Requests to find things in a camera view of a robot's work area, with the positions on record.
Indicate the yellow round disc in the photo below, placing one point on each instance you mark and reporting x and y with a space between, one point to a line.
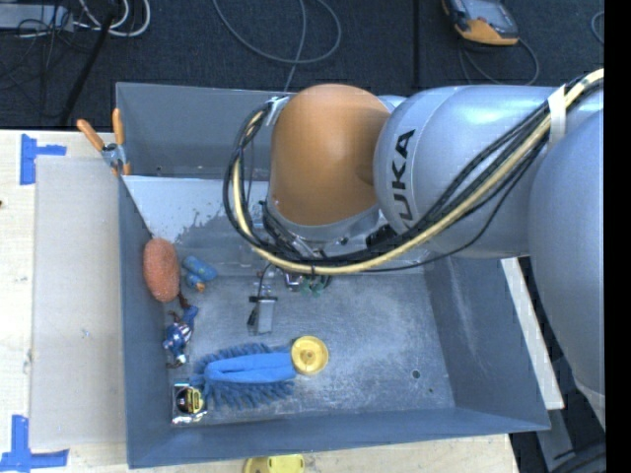
309 356

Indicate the blue and red toy figure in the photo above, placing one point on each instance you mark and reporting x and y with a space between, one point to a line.
178 335

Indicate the blue fringed duster mitt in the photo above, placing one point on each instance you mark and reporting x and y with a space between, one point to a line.
246 370

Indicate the blue toy duck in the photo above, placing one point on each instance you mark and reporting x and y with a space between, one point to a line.
198 269

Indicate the orange oval scrubber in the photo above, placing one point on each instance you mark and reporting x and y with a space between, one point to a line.
161 269

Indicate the shiny black and yellow packet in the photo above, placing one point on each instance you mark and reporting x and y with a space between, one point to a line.
189 402

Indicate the grey metal bin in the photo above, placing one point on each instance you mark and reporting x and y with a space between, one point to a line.
374 333

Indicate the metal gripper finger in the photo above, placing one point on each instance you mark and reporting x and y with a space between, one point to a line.
253 316
266 316

